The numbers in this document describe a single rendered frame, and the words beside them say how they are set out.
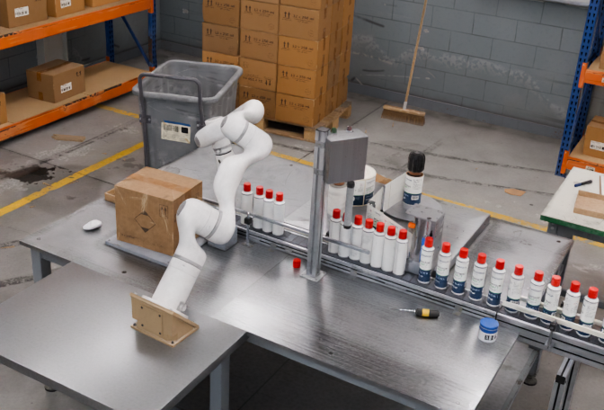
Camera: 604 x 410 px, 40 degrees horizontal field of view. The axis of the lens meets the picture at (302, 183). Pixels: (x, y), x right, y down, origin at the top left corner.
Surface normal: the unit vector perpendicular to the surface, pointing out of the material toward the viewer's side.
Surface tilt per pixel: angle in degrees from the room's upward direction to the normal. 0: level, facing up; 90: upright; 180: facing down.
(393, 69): 90
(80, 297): 0
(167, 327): 90
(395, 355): 0
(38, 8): 90
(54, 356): 0
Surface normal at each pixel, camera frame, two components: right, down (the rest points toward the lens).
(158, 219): -0.43, 0.36
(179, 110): -0.18, 0.47
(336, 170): 0.42, 0.40
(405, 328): 0.05, -0.90
